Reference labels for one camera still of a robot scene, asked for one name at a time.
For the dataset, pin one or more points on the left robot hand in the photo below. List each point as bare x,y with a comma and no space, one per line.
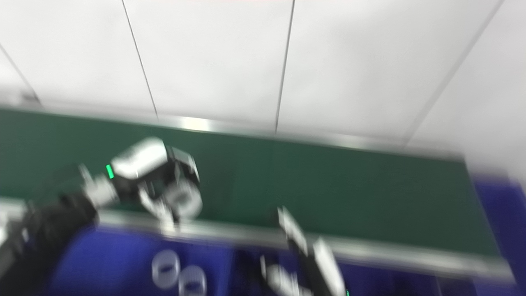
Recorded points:
139,160

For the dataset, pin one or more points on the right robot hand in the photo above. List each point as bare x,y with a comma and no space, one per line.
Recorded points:
320,267

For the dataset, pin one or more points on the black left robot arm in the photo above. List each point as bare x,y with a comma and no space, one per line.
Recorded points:
49,226

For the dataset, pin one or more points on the blue plastic bin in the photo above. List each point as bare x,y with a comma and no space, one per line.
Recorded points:
111,263
505,222
390,283

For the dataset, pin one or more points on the green conveyor belt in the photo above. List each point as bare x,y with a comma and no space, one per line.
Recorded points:
230,236
328,189

